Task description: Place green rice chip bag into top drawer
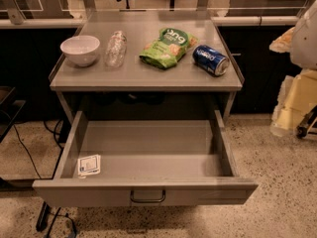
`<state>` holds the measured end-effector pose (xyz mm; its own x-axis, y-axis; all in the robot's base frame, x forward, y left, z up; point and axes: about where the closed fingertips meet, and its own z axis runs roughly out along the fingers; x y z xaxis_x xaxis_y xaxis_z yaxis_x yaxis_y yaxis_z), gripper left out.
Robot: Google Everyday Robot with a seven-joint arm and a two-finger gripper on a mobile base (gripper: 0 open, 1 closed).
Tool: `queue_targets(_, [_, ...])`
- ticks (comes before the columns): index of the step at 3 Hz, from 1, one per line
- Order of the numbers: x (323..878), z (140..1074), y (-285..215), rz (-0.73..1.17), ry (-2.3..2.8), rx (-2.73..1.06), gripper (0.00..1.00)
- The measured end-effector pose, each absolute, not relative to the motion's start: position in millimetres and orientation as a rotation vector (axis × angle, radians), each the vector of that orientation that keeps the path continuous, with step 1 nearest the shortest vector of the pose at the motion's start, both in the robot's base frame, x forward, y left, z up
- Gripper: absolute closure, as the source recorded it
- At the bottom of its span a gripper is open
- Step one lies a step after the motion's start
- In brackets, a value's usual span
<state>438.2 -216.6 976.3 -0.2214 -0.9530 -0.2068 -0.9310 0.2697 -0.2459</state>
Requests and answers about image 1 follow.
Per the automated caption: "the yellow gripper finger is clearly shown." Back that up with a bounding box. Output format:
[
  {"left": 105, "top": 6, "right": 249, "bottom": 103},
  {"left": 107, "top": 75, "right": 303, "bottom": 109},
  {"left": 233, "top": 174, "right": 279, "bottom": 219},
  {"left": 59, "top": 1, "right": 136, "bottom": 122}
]
[
  {"left": 269, "top": 27, "right": 294, "bottom": 54},
  {"left": 270, "top": 69, "right": 317, "bottom": 137}
]

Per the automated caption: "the blue pepsi can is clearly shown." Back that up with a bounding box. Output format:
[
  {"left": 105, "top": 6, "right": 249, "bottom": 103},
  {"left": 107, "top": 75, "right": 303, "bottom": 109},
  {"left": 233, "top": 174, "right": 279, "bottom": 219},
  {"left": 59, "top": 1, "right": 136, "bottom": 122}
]
[{"left": 192, "top": 45, "right": 229, "bottom": 76}]

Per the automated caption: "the open grey top drawer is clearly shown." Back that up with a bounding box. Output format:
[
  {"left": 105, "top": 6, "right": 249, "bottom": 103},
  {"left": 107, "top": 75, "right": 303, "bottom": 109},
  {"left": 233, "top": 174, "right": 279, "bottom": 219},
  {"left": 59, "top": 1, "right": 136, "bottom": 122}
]
[{"left": 33, "top": 110, "right": 258, "bottom": 207}]

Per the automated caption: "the grey metal cabinet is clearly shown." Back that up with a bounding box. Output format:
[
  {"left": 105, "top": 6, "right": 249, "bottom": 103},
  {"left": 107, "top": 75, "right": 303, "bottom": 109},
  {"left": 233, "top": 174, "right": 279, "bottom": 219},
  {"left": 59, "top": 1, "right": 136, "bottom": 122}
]
[{"left": 51, "top": 10, "right": 243, "bottom": 120}]

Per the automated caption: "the white horizontal rail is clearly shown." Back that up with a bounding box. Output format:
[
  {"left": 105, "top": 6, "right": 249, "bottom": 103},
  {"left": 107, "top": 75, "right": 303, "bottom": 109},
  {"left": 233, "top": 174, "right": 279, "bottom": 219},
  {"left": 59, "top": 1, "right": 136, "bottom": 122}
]
[{"left": 212, "top": 16, "right": 298, "bottom": 26}]

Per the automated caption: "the white ceramic bowl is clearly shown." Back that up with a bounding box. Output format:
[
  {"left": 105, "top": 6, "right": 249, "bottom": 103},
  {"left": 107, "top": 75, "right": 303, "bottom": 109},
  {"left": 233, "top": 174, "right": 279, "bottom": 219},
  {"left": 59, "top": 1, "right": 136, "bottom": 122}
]
[{"left": 60, "top": 35, "right": 100, "bottom": 66}]

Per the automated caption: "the clear plastic bottle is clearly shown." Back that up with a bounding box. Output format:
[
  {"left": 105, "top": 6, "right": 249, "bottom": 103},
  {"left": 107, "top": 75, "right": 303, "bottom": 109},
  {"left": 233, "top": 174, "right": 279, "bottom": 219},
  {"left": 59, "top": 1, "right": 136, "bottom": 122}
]
[{"left": 104, "top": 31, "right": 127, "bottom": 67}]

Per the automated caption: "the white tag card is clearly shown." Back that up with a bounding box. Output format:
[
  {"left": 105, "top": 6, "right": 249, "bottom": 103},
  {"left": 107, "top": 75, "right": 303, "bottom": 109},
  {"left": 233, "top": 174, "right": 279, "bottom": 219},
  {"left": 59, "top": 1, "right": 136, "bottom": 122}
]
[{"left": 77, "top": 155, "right": 101, "bottom": 177}]

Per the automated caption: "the black floor cable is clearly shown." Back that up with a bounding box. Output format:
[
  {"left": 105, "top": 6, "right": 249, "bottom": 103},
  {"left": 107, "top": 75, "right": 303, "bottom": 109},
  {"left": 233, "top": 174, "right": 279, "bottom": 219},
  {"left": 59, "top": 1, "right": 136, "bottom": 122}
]
[{"left": 0, "top": 109, "right": 44, "bottom": 180}]

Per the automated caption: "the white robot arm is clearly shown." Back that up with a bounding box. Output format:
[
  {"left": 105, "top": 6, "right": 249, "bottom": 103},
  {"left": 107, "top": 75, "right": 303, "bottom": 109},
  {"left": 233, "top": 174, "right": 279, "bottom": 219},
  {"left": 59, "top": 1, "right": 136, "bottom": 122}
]
[{"left": 269, "top": 1, "right": 317, "bottom": 137}]

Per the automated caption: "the black drawer handle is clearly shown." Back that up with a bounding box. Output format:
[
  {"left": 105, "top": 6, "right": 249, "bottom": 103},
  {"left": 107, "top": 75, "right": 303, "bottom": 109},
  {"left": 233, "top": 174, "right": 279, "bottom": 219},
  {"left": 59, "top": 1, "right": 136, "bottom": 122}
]
[{"left": 130, "top": 190, "right": 165, "bottom": 204}]

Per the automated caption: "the green rice chip bag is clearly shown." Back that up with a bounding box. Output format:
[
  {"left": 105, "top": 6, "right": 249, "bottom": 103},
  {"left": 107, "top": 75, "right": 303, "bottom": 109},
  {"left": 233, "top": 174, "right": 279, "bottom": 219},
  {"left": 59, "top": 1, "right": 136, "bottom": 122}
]
[{"left": 139, "top": 28, "right": 198, "bottom": 70}]

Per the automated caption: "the black side table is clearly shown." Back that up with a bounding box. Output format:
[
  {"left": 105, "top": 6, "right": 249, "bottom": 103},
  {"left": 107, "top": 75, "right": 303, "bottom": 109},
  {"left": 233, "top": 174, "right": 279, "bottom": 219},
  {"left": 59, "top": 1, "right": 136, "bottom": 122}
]
[{"left": 0, "top": 86, "right": 26, "bottom": 143}]

